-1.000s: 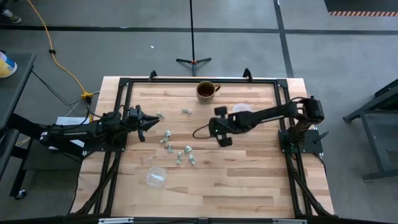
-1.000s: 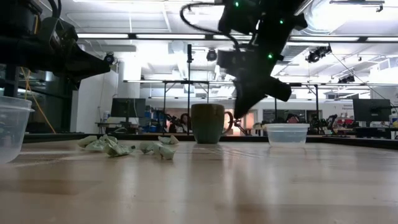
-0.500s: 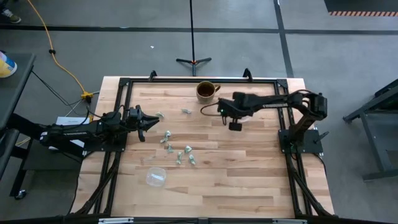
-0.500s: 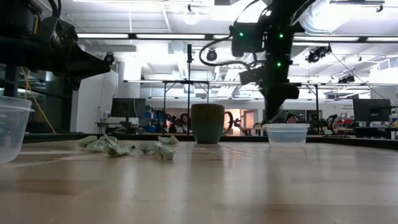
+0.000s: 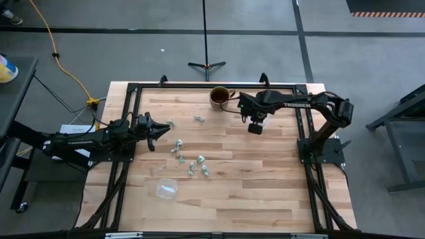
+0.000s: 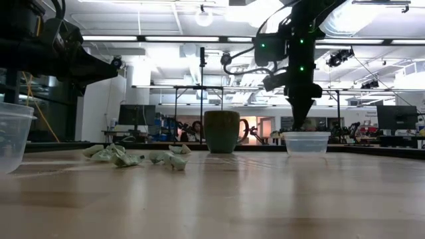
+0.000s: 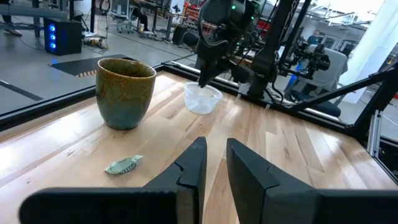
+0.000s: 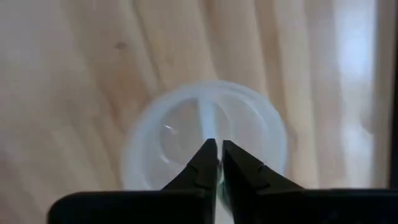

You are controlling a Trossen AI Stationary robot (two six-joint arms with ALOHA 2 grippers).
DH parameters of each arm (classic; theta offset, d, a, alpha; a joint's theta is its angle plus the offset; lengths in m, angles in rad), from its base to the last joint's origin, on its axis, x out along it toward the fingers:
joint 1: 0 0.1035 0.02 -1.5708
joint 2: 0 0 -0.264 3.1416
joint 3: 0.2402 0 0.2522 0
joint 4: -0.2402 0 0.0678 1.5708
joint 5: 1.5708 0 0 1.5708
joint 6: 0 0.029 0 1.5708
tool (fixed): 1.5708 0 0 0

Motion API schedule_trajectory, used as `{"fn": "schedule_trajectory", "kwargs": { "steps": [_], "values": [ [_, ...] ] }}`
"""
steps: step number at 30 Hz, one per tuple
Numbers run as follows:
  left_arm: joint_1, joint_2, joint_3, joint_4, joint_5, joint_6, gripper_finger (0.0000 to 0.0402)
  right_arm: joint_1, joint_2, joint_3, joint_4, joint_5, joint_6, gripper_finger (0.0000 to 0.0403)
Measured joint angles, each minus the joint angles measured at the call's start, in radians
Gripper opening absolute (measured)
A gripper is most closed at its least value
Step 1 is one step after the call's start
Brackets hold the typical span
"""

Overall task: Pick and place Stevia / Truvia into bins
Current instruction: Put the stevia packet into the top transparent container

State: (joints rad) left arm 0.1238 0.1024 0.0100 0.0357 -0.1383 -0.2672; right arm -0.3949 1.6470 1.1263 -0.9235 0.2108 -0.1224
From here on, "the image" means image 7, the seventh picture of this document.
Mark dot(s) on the white column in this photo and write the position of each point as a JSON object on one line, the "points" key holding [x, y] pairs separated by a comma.
{"points": [[370, 49]]}

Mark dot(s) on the green brown ceramic mug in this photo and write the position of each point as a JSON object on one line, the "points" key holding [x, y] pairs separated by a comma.
{"points": [[124, 99]]}

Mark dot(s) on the silver aluminium bracket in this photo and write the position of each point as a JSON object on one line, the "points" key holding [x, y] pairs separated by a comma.
{"points": [[374, 133]]}

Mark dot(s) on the person's foot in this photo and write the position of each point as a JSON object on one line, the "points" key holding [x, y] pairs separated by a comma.
{"points": [[11, 29]]}

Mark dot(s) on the chair with grey cover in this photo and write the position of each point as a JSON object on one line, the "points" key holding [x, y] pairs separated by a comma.
{"points": [[329, 71]]}

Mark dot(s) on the black hazard-striped floor mat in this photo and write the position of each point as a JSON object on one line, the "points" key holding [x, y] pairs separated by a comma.
{"points": [[84, 65]]}

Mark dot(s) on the black speaker box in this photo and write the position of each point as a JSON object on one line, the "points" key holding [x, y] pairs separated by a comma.
{"points": [[179, 34]]}

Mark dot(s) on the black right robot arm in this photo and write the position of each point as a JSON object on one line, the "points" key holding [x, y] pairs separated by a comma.
{"points": [[217, 18]]}

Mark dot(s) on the grey desk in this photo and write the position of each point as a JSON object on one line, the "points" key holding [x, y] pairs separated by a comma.
{"points": [[31, 11]]}

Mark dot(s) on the person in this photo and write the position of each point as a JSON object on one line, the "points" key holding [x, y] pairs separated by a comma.
{"points": [[141, 18], [314, 38]]}

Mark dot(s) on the green white sweetener packet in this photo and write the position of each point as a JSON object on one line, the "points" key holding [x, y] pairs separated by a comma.
{"points": [[122, 165]]}

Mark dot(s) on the black background robot arm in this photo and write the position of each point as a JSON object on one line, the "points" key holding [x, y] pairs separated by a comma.
{"points": [[314, 59]]}

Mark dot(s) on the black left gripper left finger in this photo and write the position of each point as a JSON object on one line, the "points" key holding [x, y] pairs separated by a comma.
{"points": [[168, 202]]}

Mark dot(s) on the clear plastic bowl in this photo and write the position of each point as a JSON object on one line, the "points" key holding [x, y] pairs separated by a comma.
{"points": [[202, 102]]}

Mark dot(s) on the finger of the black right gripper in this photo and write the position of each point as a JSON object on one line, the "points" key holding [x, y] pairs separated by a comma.
{"points": [[214, 71], [204, 74]]}

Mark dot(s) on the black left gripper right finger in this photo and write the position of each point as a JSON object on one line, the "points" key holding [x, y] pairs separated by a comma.
{"points": [[280, 202]]}

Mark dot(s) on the grey office chair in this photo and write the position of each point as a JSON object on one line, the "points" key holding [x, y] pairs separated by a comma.
{"points": [[120, 14]]}

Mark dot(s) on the black computer tower blue lights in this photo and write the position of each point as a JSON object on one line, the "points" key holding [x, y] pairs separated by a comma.
{"points": [[63, 35]]}

